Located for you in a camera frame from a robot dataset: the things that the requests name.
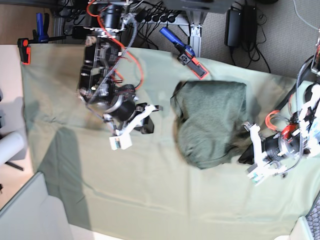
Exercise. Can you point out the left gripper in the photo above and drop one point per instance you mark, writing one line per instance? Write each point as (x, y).
(254, 155)

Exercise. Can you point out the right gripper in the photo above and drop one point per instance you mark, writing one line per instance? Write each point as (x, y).
(128, 117)

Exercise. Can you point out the green T-shirt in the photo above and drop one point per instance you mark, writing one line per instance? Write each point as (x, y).
(209, 118)

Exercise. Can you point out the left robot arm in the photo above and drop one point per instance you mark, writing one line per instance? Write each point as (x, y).
(296, 127)

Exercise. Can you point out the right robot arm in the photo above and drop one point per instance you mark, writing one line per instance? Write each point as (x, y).
(113, 29)

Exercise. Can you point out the light green table cloth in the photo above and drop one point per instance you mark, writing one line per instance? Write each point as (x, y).
(148, 191)

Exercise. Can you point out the blue orange clamp at centre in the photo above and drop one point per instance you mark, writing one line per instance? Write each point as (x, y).
(186, 54)

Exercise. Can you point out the white power strip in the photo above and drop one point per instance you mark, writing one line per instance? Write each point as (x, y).
(162, 18)

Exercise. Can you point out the black power brick left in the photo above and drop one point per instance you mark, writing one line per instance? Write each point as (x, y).
(79, 32)

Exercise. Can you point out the black power adapter pair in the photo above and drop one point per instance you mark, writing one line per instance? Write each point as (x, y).
(241, 26)

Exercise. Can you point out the white paper roll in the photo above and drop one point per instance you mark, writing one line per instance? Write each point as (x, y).
(10, 145)

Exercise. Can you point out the white foam board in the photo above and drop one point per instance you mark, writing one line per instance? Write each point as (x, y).
(33, 214)

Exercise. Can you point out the aluminium frame post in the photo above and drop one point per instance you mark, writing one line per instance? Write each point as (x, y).
(196, 20)

